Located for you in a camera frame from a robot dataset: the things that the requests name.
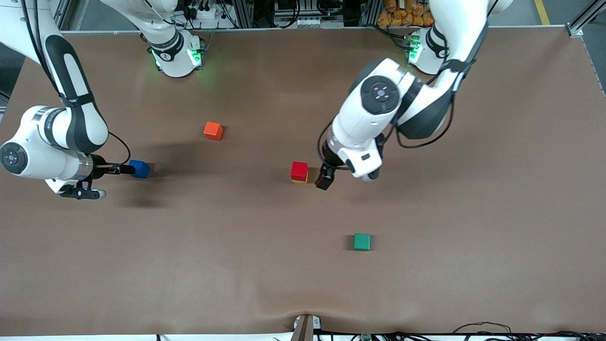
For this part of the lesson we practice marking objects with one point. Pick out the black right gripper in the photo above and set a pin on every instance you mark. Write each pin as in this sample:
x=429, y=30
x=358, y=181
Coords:
x=100, y=168

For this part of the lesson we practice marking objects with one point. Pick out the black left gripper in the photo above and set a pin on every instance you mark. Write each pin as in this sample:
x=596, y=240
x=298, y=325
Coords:
x=328, y=163

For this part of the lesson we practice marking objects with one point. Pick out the blue cube block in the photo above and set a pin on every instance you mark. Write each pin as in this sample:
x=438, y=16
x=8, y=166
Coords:
x=141, y=169

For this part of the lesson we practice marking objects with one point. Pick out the red cube block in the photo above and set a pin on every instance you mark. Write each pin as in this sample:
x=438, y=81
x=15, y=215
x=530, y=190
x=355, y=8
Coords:
x=299, y=169

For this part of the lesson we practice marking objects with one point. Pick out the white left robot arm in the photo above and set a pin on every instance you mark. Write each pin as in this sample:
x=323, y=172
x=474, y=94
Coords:
x=374, y=118

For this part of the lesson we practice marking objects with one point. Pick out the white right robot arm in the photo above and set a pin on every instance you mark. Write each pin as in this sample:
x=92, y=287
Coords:
x=52, y=128

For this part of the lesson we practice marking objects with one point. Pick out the green cube block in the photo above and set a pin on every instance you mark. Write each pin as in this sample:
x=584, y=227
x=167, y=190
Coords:
x=362, y=241

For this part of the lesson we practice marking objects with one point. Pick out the orange cube block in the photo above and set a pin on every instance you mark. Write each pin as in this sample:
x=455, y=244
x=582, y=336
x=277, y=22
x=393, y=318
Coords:
x=213, y=130

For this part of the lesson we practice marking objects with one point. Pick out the brown table mat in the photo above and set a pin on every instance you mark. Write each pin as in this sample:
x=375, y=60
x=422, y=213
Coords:
x=303, y=284

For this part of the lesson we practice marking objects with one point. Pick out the white terminal block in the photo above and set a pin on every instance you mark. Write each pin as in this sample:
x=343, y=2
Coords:
x=308, y=22

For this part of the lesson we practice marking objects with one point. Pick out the small green circuit board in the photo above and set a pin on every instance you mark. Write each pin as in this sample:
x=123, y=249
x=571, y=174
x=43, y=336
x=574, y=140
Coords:
x=366, y=337

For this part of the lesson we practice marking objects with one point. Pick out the orange mesh bag pile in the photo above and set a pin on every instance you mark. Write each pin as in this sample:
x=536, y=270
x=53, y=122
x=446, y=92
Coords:
x=402, y=14

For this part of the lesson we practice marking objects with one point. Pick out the white power strip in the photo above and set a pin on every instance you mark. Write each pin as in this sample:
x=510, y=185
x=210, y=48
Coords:
x=213, y=14

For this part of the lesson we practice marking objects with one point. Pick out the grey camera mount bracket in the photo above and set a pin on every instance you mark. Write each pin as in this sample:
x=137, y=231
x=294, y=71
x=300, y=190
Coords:
x=303, y=329

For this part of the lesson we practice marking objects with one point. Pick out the aluminium frame post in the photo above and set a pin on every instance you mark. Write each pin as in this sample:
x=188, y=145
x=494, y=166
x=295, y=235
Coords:
x=242, y=12
x=370, y=12

